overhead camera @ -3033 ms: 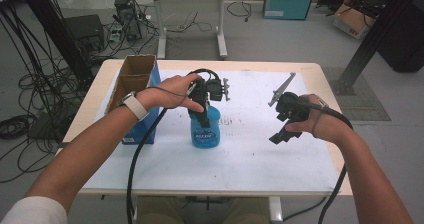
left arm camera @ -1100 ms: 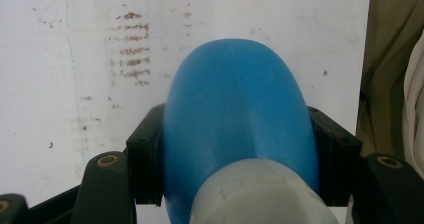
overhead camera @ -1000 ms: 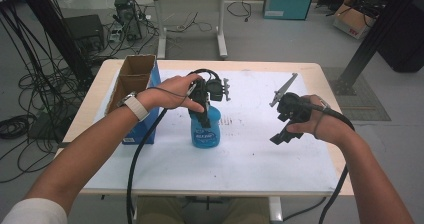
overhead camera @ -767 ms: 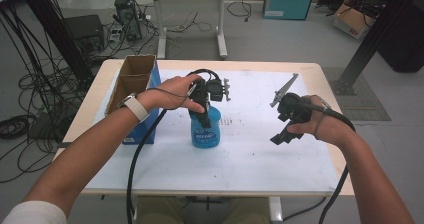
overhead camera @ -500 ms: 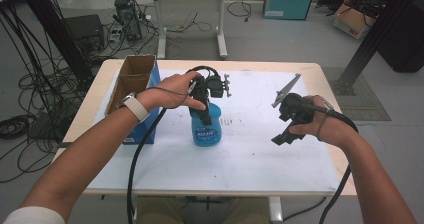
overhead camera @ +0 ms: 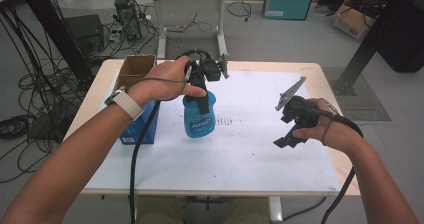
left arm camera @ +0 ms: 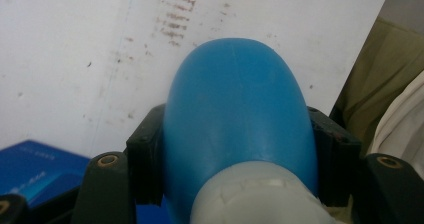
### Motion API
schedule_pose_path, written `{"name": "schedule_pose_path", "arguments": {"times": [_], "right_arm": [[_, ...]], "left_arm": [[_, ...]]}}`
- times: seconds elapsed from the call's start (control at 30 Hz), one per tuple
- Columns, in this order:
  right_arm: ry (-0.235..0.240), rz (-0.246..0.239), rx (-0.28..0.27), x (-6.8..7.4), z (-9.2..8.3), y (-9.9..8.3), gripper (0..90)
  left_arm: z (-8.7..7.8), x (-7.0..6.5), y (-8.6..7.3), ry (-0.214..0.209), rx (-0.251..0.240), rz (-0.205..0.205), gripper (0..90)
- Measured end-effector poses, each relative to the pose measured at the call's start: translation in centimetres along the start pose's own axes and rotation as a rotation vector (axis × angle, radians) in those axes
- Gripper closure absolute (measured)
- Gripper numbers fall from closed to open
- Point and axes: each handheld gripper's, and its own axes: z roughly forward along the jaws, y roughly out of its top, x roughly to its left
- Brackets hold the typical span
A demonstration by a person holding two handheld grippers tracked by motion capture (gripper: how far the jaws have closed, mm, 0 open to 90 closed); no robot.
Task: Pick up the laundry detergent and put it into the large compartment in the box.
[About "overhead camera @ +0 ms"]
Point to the black cabinet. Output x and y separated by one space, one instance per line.
403 40

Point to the black metal stand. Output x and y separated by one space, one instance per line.
373 40

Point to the person's right hand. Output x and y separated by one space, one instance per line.
338 132

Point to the black metal post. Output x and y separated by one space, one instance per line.
53 27

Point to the black computer tower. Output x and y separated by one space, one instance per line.
128 17

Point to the grey floor mat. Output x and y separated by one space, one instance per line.
363 97

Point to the black equipment box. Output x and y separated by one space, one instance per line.
83 30

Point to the white table mat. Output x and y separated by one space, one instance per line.
250 157

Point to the brown cardboard box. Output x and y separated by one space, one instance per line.
351 22

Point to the white table leg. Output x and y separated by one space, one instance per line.
275 210

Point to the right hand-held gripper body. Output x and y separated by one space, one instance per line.
301 112

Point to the person's left leg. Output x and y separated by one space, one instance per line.
160 212

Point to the person's right leg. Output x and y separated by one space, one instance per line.
248 212

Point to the blue cardboard box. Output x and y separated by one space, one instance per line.
143 130

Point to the white wristwatch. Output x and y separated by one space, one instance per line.
128 104

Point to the person's left hand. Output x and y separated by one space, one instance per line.
163 82

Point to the teal cabinet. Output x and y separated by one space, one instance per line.
288 0

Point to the person's leg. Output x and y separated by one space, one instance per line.
160 212
248 212

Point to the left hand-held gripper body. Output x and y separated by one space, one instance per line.
198 77

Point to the blue liquid soap bottle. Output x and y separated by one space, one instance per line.
200 125

